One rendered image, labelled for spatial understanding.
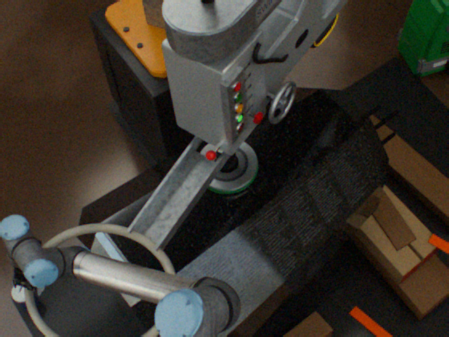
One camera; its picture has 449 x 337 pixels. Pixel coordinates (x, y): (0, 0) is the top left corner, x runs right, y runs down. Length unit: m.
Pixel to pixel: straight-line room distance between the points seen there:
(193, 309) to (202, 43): 0.69
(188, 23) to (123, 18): 1.31
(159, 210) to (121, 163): 1.29
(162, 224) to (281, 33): 0.71
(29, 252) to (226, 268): 0.81
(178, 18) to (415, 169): 1.89
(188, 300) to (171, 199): 0.86
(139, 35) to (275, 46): 0.99
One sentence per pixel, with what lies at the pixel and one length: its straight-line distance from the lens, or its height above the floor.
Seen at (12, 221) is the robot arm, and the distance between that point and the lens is 2.04.
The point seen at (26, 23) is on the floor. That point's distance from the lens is 4.42.
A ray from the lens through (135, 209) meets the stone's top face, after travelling 2.56.
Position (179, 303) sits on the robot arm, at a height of 1.60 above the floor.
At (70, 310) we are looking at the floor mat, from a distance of 3.33.
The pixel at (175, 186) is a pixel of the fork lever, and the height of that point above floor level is 0.98.
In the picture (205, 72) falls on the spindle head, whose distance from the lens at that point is 1.97.
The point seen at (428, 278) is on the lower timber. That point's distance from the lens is 3.23.
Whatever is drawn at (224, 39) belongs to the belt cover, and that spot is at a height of 1.63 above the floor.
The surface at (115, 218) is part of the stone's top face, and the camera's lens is 2.56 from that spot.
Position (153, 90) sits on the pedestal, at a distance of 2.91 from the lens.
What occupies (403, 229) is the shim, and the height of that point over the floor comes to 0.22.
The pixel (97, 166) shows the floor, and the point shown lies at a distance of 3.65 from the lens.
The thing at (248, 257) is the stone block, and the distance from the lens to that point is 2.53.
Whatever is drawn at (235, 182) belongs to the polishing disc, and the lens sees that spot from 2.53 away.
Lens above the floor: 3.04
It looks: 59 degrees down
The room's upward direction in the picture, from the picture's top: 8 degrees counter-clockwise
